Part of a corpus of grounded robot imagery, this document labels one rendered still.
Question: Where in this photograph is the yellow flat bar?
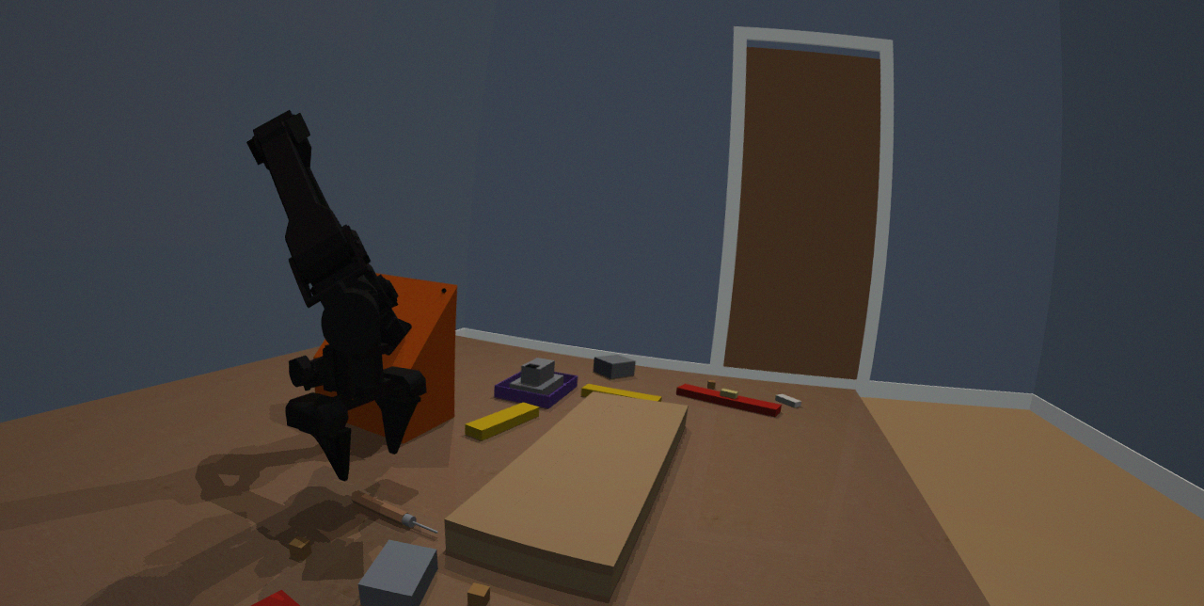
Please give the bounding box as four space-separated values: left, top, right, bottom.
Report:
465 404 541 440
582 384 662 402

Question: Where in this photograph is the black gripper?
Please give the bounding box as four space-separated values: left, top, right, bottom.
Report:
285 335 427 482

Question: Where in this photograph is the red long flat bar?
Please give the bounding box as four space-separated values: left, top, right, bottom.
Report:
675 384 783 417
252 590 300 606

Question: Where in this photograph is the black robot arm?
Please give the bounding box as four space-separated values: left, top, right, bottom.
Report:
246 110 412 392

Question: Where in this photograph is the purple rectangular tray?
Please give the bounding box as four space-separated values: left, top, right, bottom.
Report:
494 372 578 408

